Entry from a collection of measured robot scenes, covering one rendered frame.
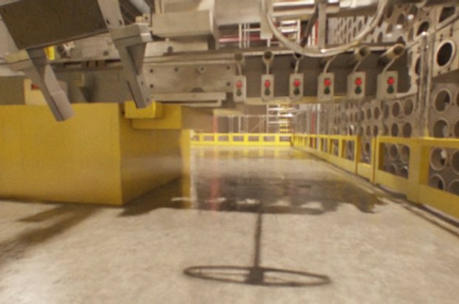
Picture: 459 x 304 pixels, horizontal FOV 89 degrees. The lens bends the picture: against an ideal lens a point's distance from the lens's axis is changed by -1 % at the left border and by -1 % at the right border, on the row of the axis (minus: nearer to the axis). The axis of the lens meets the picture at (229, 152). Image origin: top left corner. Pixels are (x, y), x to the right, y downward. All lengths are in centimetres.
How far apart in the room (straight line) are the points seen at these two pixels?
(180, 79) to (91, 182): 86
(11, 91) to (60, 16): 228
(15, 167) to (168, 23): 134
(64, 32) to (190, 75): 139
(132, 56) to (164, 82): 143
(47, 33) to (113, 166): 118
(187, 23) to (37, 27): 145
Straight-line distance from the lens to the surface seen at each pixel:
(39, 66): 43
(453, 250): 122
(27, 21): 40
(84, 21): 36
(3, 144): 203
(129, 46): 35
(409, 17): 402
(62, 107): 44
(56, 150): 174
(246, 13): 191
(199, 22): 176
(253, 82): 160
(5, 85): 269
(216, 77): 167
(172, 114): 146
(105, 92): 204
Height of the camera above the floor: 42
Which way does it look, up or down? 5 degrees down
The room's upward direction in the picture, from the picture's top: straight up
